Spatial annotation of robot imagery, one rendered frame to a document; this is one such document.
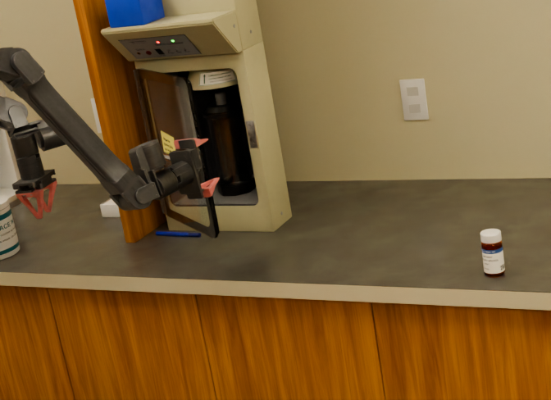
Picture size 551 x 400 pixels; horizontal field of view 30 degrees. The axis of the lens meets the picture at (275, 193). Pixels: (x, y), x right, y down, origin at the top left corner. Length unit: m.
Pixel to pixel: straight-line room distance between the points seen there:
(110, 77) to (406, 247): 0.87
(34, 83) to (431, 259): 0.93
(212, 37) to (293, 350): 0.76
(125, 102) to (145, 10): 0.31
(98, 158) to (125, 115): 0.53
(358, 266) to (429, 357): 0.25
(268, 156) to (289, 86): 0.42
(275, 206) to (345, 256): 0.32
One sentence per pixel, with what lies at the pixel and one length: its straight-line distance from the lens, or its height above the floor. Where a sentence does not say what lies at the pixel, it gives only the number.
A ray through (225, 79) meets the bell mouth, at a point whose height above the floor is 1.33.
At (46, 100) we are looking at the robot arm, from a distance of 2.16.
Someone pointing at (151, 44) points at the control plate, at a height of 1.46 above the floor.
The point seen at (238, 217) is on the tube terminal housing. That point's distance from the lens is 2.66.
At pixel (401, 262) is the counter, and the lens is 2.31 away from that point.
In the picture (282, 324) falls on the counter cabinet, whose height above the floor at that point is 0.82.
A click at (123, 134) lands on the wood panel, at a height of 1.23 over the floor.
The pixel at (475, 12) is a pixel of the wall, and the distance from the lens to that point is 2.73.
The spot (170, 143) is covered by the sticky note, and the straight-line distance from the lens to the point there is 2.57.
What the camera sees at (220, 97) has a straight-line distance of 2.68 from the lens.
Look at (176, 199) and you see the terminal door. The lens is 2.64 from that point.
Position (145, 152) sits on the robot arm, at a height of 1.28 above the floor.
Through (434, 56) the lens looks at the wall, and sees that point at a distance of 2.78.
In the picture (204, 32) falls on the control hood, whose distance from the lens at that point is 2.44.
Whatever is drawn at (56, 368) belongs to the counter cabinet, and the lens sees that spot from 2.85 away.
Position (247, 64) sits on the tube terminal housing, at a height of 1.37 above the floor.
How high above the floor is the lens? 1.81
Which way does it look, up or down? 17 degrees down
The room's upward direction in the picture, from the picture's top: 10 degrees counter-clockwise
